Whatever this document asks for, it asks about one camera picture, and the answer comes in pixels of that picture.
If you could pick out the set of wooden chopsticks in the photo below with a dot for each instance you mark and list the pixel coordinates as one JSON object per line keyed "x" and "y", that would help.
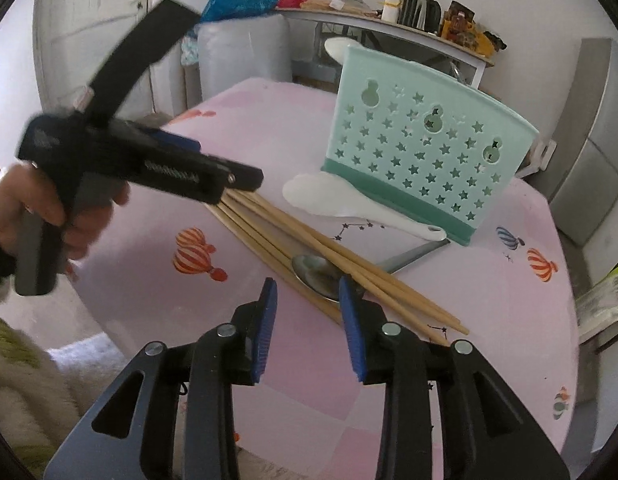
{"x": 409, "y": 300}

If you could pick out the large metal spoon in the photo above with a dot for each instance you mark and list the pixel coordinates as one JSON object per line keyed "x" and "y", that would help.
{"x": 314, "y": 272}

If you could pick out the white plastic bottle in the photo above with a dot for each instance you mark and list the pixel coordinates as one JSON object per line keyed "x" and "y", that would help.
{"x": 390, "y": 2}

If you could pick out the white side table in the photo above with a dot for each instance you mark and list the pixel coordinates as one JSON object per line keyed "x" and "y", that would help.
{"x": 439, "y": 46}

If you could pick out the grey refrigerator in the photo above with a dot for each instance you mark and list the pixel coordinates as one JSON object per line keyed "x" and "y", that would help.
{"x": 594, "y": 140}

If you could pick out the pink printed tablecloth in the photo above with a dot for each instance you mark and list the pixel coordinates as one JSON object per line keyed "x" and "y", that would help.
{"x": 289, "y": 135}

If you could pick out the patterned cloth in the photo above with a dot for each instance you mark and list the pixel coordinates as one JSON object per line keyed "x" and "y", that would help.
{"x": 190, "y": 50}

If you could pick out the blue plastic bag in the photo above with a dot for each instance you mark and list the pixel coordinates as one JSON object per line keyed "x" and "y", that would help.
{"x": 239, "y": 6}

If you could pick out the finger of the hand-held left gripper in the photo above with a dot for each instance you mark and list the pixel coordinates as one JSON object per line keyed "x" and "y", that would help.
{"x": 189, "y": 177}
{"x": 176, "y": 141}

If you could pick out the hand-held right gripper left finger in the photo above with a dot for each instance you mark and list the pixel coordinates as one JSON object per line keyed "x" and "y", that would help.
{"x": 266, "y": 332}

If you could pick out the white door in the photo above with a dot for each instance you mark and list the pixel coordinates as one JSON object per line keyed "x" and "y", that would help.
{"x": 89, "y": 20}

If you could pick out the white plastic frame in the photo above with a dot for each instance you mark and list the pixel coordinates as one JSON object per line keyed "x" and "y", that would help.
{"x": 539, "y": 157}

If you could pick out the pile of snack packets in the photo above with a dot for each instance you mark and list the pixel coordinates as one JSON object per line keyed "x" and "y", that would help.
{"x": 469, "y": 27}

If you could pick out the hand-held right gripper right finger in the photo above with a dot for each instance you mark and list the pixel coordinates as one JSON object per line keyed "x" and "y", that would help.
{"x": 350, "y": 332}

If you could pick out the black thermos flask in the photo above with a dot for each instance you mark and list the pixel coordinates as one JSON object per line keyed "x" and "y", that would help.
{"x": 408, "y": 6}

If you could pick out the black electric kettle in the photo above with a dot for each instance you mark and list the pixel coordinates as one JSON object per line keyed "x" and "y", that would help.
{"x": 428, "y": 15}

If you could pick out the white wrapped quilt bundle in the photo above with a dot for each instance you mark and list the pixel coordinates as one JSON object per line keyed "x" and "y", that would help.
{"x": 244, "y": 60}

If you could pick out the person's left hand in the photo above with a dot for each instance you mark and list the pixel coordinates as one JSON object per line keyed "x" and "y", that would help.
{"x": 11, "y": 200}

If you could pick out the teal plastic utensil holder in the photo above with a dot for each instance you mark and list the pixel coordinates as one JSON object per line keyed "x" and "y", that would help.
{"x": 414, "y": 160}

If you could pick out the person's left forearm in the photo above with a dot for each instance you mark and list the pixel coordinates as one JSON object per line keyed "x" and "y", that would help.
{"x": 19, "y": 360}

